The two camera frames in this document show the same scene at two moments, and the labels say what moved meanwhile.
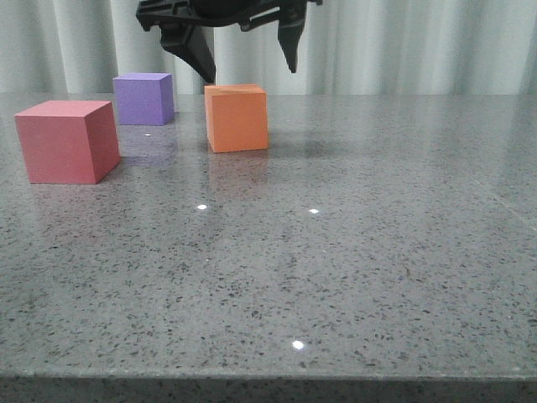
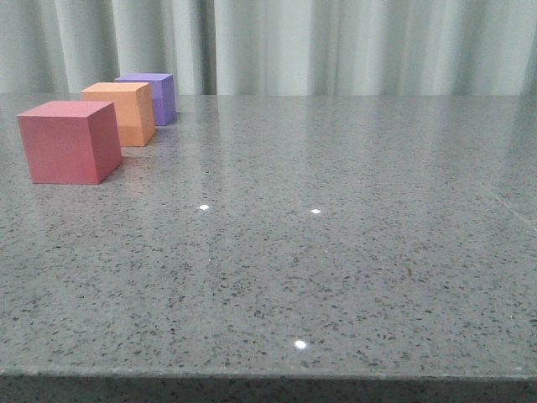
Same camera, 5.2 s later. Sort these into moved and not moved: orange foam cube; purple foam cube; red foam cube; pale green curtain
Moved: orange foam cube
Not moved: pale green curtain; purple foam cube; red foam cube
